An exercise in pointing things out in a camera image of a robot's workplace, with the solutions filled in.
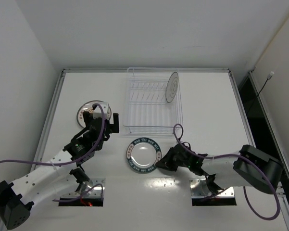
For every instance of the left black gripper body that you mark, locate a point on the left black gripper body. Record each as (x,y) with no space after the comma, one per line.
(108,126)

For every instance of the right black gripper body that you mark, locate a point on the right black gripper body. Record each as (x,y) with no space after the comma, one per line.
(174,156)

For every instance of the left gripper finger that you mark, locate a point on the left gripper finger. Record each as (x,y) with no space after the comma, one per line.
(87,118)
(115,125)

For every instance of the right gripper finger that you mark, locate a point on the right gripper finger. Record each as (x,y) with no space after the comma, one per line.
(171,168)
(167,161)

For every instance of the green rim lettered plate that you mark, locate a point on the green rim lettered plate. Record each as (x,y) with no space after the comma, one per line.
(142,154)

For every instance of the white plate floral emblem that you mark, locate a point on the white plate floral emblem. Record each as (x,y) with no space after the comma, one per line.
(172,87)

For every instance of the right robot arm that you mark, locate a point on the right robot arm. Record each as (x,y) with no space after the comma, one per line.
(249,167)

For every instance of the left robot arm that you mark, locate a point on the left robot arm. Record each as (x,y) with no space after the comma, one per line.
(18,197)

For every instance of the sunburst pattern plate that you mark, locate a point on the sunburst pattern plate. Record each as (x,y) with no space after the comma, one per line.
(88,107)

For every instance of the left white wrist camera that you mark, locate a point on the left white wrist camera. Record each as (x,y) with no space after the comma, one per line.
(101,109)

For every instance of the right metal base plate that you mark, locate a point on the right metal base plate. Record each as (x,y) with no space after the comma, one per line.
(199,190)

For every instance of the metal base plate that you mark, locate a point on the metal base plate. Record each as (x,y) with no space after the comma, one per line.
(94,189)
(199,190)

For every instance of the white wire dish rack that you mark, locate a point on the white wire dish rack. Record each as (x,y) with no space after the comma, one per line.
(146,110)

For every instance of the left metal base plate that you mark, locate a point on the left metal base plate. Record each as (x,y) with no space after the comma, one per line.
(94,189)

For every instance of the aluminium frame rail left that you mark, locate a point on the aluminium frame rail left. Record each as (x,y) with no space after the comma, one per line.
(49,118)

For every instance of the aluminium frame rail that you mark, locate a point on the aluminium frame rail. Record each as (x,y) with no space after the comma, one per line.
(241,110)
(49,118)

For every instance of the aluminium frame rail right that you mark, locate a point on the aluminium frame rail right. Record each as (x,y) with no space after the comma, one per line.
(241,110)

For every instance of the black cable white plug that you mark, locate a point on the black cable white plug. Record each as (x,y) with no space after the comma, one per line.
(269,76)

